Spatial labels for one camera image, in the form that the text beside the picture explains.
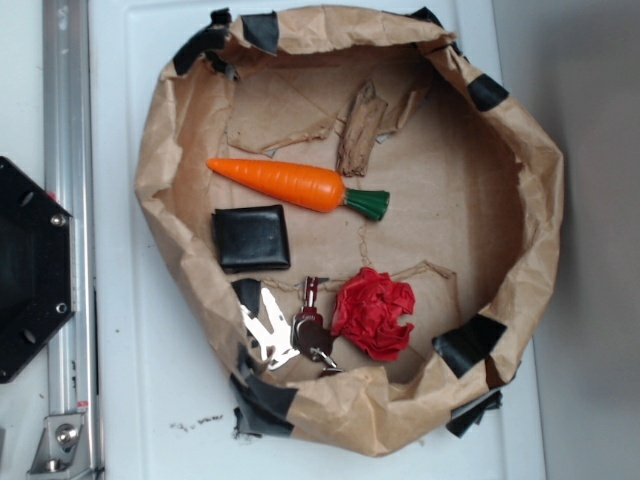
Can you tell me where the brown wood chip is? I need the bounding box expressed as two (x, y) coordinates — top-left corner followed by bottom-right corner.
(336, 80), (387, 177)

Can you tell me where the brown paper bag bin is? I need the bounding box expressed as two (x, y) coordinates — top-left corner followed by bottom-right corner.
(135, 5), (564, 456)

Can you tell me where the orange toy carrot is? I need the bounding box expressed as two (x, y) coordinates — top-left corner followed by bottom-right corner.
(206, 158), (390, 221)

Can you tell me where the black leather wallet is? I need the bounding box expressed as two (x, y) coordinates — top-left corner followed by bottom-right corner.
(212, 205), (291, 273)

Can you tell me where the crumpled red paper ball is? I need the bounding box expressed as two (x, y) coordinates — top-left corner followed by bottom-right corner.
(331, 267), (415, 361)

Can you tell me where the silver key bunch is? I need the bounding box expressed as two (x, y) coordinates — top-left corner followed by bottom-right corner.
(232, 277), (343, 376)

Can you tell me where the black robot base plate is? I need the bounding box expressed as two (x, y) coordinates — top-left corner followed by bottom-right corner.
(0, 157), (74, 384)

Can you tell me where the metal corner bracket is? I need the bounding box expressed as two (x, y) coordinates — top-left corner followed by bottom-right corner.
(26, 413), (92, 479)

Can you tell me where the aluminium extrusion rail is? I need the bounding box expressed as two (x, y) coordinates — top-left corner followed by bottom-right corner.
(42, 1), (104, 479)

